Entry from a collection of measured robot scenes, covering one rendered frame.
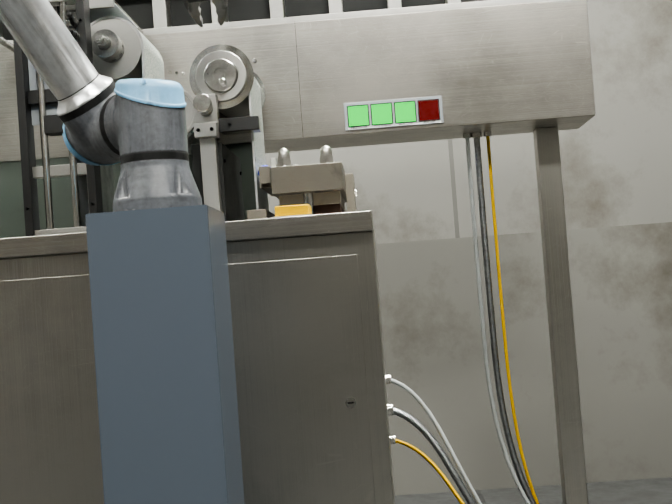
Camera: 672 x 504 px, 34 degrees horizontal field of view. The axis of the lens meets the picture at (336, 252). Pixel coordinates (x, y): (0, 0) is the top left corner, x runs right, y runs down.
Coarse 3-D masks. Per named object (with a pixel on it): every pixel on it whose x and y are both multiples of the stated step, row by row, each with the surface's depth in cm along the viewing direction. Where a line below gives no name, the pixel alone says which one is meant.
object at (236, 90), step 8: (208, 56) 251; (216, 56) 251; (224, 56) 251; (232, 56) 250; (200, 64) 251; (240, 64) 250; (200, 72) 251; (240, 72) 250; (200, 80) 251; (240, 80) 250; (200, 88) 251; (208, 88) 250; (232, 88) 250; (240, 88) 250; (224, 96) 250; (232, 96) 250; (248, 96) 261; (240, 104) 261; (248, 104) 267; (224, 112) 269; (232, 112) 267; (240, 112) 269; (248, 112) 274
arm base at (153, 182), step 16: (128, 160) 184; (144, 160) 183; (160, 160) 183; (176, 160) 185; (128, 176) 184; (144, 176) 182; (160, 176) 182; (176, 176) 185; (192, 176) 188; (128, 192) 182; (144, 192) 181; (160, 192) 182; (176, 192) 184; (192, 192) 185; (128, 208) 182; (144, 208) 181
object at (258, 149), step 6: (252, 96) 255; (252, 102) 254; (252, 108) 253; (258, 108) 267; (252, 114) 252; (258, 114) 266; (252, 132) 251; (258, 132) 263; (252, 138) 251; (258, 138) 262; (252, 144) 251; (258, 144) 261; (252, 150) 251; (258, 150) 260; (264, 150) 274; (258, 156) 259; (264, 156) 273; (258, 162) 258; (264, 162) 272; (258, 168) 257
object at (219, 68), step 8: (208, 64) 250; (216, 64) 250; (224, 64) 250; (232, 64) 250; (208, 72) 250; (216, 72) 250; (224, 72) 250; (232, 72) 249; (208, 80) 250; (216, 80) 250; (232, 80) 249; (216, 88) 249; (224, 88) 249
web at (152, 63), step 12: (132, 24) 253; (144, 36) 262; (144, 48) 254; (144, 60) 253; (156, 60) 267; (144, 72) 253; (156, 72) 267; (192, 132) 252; (108, 168) 272; (108, 180) 271; (108, 192) 270; (108, 204) 269
